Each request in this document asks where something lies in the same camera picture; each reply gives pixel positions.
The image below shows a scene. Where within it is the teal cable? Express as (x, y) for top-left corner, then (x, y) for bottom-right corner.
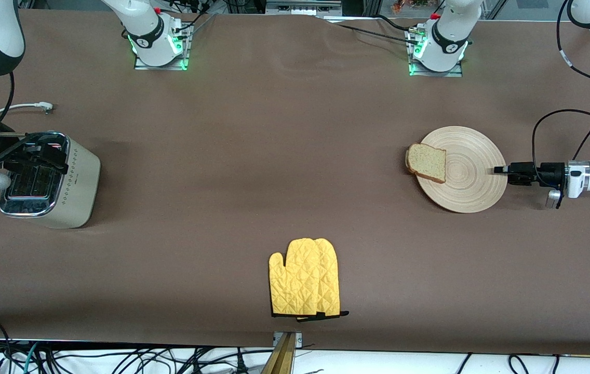
(22, 343), (40, 374)

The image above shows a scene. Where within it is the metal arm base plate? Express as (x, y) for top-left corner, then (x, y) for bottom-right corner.
(407, 26), (464, 77)
(134, 21), (193, 71)

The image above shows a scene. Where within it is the yellow quilted oven mitt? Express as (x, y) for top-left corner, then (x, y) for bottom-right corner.
(295, 238), (350, 322)
(269, 238), (327, 317)

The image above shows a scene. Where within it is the aluminium profile beam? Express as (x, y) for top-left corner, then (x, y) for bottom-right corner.
(261, 331), (303, 374)

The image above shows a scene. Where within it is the tangled black cable bundle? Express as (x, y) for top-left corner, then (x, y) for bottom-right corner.
(0, 314), (275, 374)

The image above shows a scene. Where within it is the round wooden plate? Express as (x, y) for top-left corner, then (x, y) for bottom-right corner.
(415, 126), (508, 213)

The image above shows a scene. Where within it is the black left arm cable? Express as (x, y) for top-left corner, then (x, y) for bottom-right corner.
(532, 0), (590, 175)

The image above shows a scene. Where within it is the grey equipment box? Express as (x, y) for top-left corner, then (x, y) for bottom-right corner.
(265, 0), (343, 16)

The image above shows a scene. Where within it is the beige chrome two-slot toaster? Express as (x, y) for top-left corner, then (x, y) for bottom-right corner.
(0, 131), (101, 229)

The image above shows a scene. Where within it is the brown bread slice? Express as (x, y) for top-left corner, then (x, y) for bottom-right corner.
(405, 143), (447, 184)

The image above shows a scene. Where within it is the black cable on table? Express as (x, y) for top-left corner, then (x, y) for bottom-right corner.
(326, 15), (423, 46)

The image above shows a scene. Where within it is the white toaster power cable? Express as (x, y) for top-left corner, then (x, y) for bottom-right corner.
(0, 102), (54, 206)

